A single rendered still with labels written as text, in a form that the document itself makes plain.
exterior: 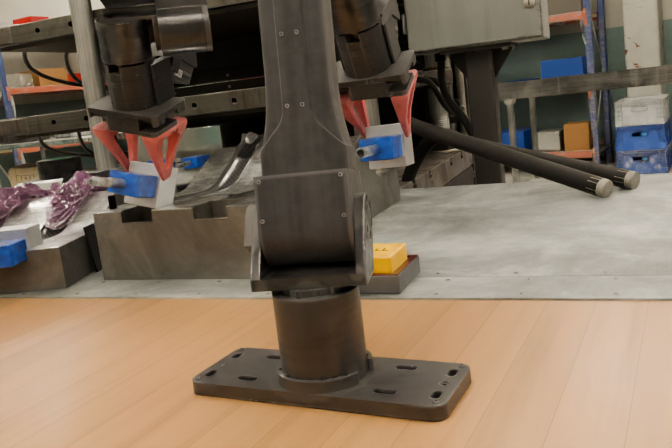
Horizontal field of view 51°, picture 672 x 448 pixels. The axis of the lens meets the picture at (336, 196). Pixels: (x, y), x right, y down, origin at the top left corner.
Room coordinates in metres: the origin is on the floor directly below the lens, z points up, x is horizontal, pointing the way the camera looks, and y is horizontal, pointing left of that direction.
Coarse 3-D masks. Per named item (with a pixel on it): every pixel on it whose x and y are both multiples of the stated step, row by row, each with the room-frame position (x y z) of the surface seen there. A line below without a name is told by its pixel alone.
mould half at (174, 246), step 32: (224, 160) 1.15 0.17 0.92; (256, 160) 1.12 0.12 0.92; (192, 192) 1.06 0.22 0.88; (224, 192) 1.00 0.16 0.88; (384, 192) 1.18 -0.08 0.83; (96, 224) 0.90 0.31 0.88; (128, 224) 0.88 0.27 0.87; (160, 224) 0.86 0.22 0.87; (192, 224) 0.84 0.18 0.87; (224, 224) 0.83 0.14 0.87; (128, 256) 0.88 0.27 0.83; (160, 256) 0.87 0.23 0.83; (192, 256) 0.85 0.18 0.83; (224, 256) 0.83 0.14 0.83
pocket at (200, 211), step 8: (224, 200) 0.88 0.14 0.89; (232, 200) 0.87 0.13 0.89; (240, 200) 0.87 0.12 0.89; (192, 208) 0.84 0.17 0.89; (200, 208) 0.86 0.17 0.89; (208, 208) 0.88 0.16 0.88; (216, 208) 0.88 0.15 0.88; (224, 208) 0.88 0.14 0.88; (200, 216) 0.86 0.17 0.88; (208, 216) 0.88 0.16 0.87; (216, 216) 0.88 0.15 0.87; (224, 216) 0.88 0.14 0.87
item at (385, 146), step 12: (372, 132) 0.89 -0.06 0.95; (384, 132) 0.88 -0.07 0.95; (396, 132) 0.88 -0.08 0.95; (360, 144) 0.85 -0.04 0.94; (372, 144) 0.85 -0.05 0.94; (384, 144) 0.84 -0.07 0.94; (396, 144) 0.85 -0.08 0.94; (408, 144) 0.89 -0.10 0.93; (360, 156) 0.80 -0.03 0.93; (372, 156) 0.85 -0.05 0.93; (384, 156) 0.84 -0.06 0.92; (396, 156) 0.85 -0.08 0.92; (408, 156) 0.88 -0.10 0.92; (372, 168) 0.89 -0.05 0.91
